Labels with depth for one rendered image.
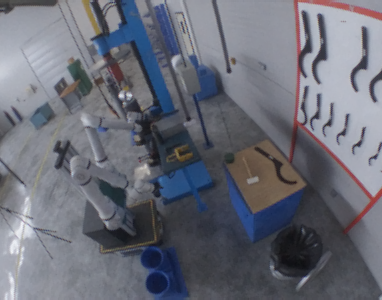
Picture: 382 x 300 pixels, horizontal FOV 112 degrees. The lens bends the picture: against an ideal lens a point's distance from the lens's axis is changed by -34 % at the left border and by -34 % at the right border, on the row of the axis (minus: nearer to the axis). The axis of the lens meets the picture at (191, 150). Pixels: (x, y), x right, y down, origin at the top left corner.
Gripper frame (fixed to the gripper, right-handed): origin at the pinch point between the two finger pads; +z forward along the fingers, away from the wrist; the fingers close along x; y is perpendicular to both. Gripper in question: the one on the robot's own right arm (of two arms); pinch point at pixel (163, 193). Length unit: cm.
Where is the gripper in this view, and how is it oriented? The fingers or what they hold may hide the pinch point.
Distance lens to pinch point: 189.4
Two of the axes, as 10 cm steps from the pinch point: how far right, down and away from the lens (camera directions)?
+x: 3.8, 6.6, -6.5
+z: 5.6, 3.9, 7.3
